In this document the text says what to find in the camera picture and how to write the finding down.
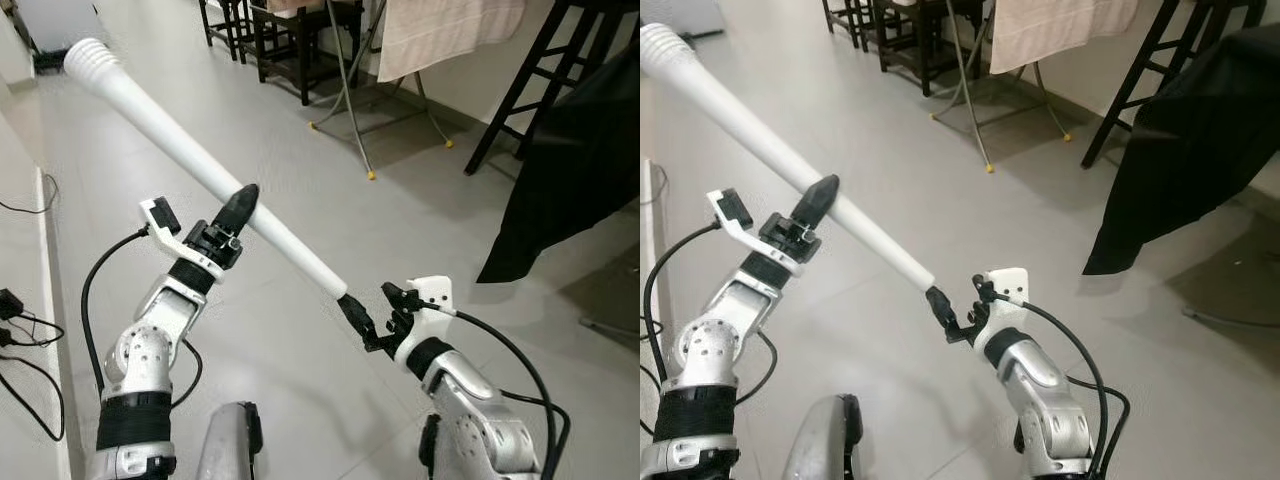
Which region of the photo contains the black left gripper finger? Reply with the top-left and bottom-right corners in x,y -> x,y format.
790,173 -> 842,230
214,183 -> 262,237

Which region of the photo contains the grey metal drying rack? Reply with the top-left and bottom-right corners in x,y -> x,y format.
308,0 -> 457,182
930,0 -> 1074,174

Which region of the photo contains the grey left robot leg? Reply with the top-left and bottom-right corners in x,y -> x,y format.
195,401 -> 264,480
780,392 -> 864,480

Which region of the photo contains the dark wooden chair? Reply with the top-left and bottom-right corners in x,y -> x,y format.
198,0 -> 252,62
822,0 -> 880,52
875,0 -> 992,99
248,0 -> 367,107

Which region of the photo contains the black power adapter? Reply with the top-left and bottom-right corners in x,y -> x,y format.
0,289 -> 27,347

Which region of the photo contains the black tablecloth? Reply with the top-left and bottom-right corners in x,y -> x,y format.
1081,22 -> 1280,277
476,35 -> 641,285

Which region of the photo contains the beige striped towel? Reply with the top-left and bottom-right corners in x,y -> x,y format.
990,0 -> 1142,77
378,0 -> 527,84

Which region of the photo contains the black wooden stool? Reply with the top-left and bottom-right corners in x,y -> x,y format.
1079,0 -> 1267,170
464,0 -> 641,177

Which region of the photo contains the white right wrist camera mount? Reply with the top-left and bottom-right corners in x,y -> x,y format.
404,276 -> 457,342
984,266 -> 1032,332

